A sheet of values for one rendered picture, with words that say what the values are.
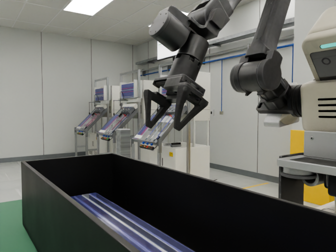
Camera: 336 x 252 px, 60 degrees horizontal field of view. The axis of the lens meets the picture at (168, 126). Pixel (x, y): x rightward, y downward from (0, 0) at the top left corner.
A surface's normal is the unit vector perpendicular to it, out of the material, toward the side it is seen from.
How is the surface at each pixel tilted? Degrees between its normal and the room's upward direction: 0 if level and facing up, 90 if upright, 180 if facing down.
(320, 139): 90
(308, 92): 98
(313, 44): 132
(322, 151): 90
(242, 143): 90
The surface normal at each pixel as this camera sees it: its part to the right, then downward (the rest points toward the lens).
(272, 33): 0.55, 0.00
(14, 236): 0.00, -1.00
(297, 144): -0.82, 0.03
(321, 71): -0.60, 0.69
